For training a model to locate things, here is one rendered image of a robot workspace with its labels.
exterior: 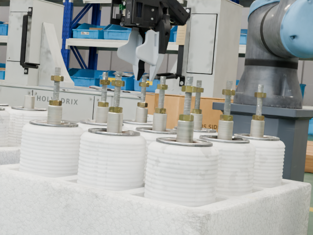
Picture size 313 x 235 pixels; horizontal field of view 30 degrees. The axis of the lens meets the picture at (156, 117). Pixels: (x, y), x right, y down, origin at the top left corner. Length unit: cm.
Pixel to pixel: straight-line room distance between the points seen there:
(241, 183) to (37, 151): 30
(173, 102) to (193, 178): 121
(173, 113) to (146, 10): 91
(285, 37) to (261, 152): 28
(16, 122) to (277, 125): 54
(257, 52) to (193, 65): 176
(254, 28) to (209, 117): 77
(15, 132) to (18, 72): 246
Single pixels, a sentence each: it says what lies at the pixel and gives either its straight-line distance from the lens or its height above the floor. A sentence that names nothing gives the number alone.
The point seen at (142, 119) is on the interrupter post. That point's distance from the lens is 109.
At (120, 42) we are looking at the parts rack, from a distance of 635.
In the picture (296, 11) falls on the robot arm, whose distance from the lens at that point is 112.
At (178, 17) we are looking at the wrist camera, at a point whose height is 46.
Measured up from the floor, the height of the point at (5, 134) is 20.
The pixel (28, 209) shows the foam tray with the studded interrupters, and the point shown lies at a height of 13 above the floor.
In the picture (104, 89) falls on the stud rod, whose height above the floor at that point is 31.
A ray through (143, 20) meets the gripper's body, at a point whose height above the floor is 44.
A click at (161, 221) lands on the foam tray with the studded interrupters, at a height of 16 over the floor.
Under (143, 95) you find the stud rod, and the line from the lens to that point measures 110.
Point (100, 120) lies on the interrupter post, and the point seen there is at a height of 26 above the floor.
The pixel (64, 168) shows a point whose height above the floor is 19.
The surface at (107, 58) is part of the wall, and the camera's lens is 1096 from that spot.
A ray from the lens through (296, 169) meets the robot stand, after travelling 129.
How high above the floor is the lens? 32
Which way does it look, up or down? 3 degrees down
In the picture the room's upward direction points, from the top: 5 degrees clockwise
